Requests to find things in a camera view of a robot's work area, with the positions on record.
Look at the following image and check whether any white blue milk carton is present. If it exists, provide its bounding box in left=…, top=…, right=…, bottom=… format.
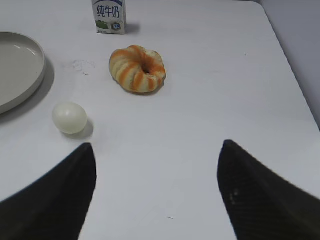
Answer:
left=91, top=0, right=127, bottom=35

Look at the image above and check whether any beige round plate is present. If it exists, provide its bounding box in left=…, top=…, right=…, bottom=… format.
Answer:
left=0, top=31, right=46, bottom=114

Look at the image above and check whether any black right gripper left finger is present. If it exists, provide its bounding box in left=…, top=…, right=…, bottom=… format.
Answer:
left=0, top=142, right=97, bottom=240

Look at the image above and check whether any orange striped round croissant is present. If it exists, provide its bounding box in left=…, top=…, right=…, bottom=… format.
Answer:
left=109, top=45, right=167, bottom=94

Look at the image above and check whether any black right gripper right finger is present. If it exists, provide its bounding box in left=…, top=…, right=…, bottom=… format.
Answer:
left=217, top=139, right=320, bottom=240

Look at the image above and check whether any white egg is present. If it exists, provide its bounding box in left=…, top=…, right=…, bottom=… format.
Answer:
left=52, top=102, right=88, bottom=135

